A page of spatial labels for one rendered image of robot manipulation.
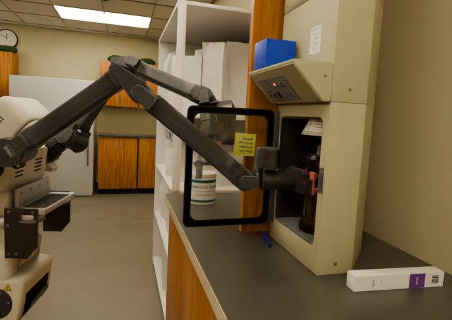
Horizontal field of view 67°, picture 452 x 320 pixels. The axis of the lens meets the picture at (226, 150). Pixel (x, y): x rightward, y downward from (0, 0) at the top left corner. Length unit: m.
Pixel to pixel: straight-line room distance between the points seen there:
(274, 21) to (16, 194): 1.02
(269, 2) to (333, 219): 0.77
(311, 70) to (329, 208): 0.37
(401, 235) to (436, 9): 0.76
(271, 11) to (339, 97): 0.49
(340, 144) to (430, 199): 0.43
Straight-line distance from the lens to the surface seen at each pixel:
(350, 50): 0.98
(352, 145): 0.98
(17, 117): 1.24
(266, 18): 1.30
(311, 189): 1.02
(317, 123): 1.05
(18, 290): 1.36
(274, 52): 1.09
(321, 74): 0.93
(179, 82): 1.34
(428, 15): 1.37
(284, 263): 1.08
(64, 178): 5.83
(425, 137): 1.30
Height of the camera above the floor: 1.36
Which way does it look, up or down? 6 degrees down
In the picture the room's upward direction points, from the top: 3 degrees clockwise
